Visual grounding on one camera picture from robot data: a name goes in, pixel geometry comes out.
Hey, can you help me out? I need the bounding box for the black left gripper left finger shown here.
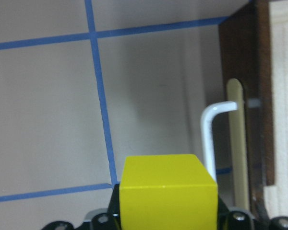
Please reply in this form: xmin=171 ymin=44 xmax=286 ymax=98
xmin=108 ymin=184 xmax=121 ymax=230

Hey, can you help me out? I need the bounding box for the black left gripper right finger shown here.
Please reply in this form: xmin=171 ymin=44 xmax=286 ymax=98
xmin=217 ymin=196 xmax=230 ymax=230

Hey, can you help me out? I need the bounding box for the yellow cube block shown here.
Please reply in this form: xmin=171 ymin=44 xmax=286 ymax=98
xmin=119 ymin=154 xmax=218 ymax=230

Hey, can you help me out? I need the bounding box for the white drawer handle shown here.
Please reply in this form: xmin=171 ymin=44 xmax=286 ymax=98
xmin=200 ymin=101 xmax=238 ymax=182

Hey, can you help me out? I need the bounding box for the dark wooden drawer front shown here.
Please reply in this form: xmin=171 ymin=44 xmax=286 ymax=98
xmin=218 ymin=0 xmax=275 ymax=218

